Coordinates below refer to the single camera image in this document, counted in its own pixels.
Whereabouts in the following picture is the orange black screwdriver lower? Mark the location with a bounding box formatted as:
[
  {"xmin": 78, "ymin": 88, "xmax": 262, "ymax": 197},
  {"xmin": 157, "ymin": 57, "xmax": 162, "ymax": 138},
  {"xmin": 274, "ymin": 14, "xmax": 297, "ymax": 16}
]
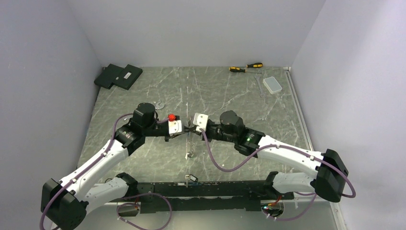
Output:
[{"xmin": 229, "ymin": 67, "xmax": 261, "ymax": 74}]

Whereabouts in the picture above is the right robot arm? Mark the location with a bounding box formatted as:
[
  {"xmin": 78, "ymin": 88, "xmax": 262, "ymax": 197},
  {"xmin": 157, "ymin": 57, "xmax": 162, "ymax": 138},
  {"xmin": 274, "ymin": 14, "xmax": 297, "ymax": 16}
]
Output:
[{"xmin": 190, "ymin": 111, "xmax": 356, "ymax": 203}]

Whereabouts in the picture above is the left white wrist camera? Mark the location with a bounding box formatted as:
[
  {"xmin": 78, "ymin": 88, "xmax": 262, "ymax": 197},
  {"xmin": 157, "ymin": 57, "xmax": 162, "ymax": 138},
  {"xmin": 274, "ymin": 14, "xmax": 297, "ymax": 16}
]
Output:
[{"xmin": 168, "ymin": 114, "xmax": 184, "ymax": 136}]

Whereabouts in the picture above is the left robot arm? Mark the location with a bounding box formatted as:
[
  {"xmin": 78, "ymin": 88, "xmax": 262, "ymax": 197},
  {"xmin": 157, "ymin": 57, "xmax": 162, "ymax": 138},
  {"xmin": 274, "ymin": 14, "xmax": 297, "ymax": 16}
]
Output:
[{"xmin": 39, "ymin": 103, "xmax": 188, "ymax": 230}]

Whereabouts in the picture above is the purple cable base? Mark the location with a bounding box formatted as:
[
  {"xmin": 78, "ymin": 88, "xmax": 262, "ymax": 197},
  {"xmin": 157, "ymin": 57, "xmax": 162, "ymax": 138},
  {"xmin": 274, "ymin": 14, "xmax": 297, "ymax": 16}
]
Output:
[
  {"xmin": 262, "ymin": 192, "xmax": 318, "ymax": 222},
  {"xmin": 116, "ymin": 193, "xmax": 173, "ymax": 230}
]

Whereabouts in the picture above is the black flat case left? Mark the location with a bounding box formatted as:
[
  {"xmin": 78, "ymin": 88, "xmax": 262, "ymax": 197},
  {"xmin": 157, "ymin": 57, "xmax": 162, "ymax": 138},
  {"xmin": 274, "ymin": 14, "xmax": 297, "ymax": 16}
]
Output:
[{"xmin": 94, "ymin": 64, "xmax": 124, "ymax": 89}]

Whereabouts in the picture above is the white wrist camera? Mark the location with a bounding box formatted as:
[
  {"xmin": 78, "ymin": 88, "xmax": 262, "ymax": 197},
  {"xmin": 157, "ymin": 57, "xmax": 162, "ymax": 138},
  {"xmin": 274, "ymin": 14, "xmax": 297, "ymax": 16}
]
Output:
[
  {"xmin": 168, "ymin": 114, "xmax": 184, "ymax": 136},
  {"xmin": 192, "ymin": 113, "xmax": 208, "ymax": 133}
]

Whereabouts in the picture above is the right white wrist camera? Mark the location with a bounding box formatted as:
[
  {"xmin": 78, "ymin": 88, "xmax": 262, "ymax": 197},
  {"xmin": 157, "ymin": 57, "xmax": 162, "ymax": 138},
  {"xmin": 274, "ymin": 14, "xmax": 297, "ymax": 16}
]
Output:
[{"xmin": 192, "ymin": 113, "xmax": 208, "ymax": 133}]

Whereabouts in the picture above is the black tag key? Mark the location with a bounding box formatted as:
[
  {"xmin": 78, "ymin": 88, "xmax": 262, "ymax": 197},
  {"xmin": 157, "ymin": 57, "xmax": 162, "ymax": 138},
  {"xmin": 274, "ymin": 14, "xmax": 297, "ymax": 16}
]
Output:
[{"xmin": 185, "ymin": 174, "xmax": 198, "ymax": 187}]

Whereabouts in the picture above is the orange black screwdriver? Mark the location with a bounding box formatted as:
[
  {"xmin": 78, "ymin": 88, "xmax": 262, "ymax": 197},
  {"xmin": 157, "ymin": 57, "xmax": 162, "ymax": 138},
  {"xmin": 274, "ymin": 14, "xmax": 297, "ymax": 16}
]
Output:
[
  {"xmin": 229, "ymin": 67, "xmax": 261, "ymax": 74},
  {"xmin": 245, "ymin": 62, "xmax": 263, "ymax": 69}
]

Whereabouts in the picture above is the silver wrench near right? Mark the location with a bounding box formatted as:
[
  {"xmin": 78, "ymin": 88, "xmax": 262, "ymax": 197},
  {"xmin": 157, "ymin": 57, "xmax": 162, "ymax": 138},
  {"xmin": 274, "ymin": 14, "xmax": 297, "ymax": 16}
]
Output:
[{"xmin": 254, "ymin": 76, "xmax": 266, "ymax": 98}]

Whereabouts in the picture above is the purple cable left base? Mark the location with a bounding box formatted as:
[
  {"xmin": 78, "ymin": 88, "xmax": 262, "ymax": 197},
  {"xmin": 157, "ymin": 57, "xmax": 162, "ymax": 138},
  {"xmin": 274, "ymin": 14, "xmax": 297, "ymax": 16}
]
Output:
[{"xmin": 116, "ymin": 193, "xmax": 173, "ymax": 230}]

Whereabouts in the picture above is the black flat case right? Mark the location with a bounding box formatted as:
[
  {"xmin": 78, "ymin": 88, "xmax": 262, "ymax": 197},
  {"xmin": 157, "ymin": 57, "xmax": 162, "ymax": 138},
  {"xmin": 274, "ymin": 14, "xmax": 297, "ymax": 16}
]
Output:
[{"xmin": 113, "ymin": 64, "xmax": 143, "ymax": 90}]

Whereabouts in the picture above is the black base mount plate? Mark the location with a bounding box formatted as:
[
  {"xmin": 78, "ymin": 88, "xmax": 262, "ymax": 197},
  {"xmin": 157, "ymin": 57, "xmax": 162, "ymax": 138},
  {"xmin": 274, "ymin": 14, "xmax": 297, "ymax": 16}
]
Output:
[{"xmin": 106, "ymin": 180, "xmax": 295, "ymax": 214}]

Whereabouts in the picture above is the black flat case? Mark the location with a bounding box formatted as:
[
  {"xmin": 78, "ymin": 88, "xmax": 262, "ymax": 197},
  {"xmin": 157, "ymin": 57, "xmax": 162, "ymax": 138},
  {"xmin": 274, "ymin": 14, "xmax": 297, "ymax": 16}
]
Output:
[
  {"xmin": 113, "ymin": 64, "xmax": 143, "ymax": 90},
  {"xmin": 94, "ymin": 64, "xmax": 124, "ymax": 89}
]

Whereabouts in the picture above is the silver wrench near left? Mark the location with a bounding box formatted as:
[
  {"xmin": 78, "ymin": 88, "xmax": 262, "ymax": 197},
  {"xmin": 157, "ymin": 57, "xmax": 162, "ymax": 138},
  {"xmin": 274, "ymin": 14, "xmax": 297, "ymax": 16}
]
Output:
[{"xmin": 155, "ymin": 101, "xmax": 165, "ymax": 110}]

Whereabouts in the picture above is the clear plastic box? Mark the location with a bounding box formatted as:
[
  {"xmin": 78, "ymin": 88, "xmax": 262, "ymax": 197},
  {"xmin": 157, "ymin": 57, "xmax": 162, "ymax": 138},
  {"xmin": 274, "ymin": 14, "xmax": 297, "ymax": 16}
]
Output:
[{"xmin": 263, "ymin": 77, "xmax": 282, "ymax": 94}]

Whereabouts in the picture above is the orange black screwdriver upper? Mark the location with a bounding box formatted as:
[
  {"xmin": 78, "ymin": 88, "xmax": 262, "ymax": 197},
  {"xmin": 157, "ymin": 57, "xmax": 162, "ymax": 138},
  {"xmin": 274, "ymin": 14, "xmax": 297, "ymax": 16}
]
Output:
[{"xmin": 245, "ymin": 62, "xmax": 263, "ymax": 69}]

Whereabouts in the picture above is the silver wrench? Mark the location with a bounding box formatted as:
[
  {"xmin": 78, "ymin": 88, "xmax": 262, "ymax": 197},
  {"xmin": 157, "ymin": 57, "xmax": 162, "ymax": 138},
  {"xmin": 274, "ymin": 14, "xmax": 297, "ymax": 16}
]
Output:
[
  {"xmin": 155, "ymin": 101, "xmax": 165, "ymax": 110},
  {"xmin": 254, "ymin": 76, "xmax": 266, "ymax": 98}
]

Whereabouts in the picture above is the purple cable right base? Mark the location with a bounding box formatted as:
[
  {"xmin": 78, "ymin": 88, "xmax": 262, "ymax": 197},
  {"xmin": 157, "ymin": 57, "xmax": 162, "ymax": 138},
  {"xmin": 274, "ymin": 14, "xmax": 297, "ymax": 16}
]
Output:
[{"xmin": 262, "ymin": 192, "xmax": 318, "ymax": 222}]

